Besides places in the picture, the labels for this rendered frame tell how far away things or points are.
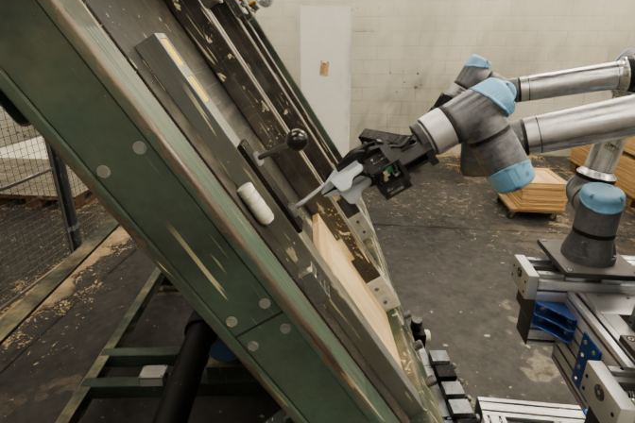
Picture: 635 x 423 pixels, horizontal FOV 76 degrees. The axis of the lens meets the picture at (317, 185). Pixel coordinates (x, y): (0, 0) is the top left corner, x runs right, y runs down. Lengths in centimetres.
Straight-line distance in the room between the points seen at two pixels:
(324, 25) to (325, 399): 457
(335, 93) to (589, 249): 390
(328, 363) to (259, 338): 10
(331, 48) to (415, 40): 179
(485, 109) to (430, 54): 570
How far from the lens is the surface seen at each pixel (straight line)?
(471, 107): 73
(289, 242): 78
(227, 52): 107
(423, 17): 641
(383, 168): 69
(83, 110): 51
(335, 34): 496
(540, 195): 445
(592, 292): 158
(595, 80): 140
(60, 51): 51
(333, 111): 503
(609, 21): 715
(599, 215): 148
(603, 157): 158
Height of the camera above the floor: 170
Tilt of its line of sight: 20 degrees down
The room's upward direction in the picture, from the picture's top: straight up
